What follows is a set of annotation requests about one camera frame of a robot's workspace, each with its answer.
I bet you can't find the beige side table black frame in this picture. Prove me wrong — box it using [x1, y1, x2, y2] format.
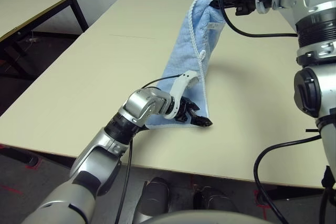
[0, 0, 89, 83]

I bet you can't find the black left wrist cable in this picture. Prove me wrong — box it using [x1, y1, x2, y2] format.
[114, 73, 184, 224]

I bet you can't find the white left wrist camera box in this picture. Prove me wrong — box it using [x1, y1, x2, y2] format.
[164, 70, 201, 120]

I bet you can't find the light blue terry towel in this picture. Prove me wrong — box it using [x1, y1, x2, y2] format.
[145, 0, 225, 130]

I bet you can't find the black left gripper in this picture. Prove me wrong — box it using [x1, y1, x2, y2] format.
[173, 97, 213, 128]

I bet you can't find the dark grey robot leg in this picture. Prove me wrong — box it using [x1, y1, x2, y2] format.
[193, 186, 239, 224]
[133, 177, 170, 224]

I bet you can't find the dark grey robot right leg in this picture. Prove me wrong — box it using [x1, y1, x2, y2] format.
[193, 186, 239, 224]

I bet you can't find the dark grey robot left leg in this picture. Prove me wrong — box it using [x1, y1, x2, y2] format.
[133, 177, 170, 224]

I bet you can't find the grey robot torso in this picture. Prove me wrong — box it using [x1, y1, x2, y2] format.
[146, 209, 271, 224]

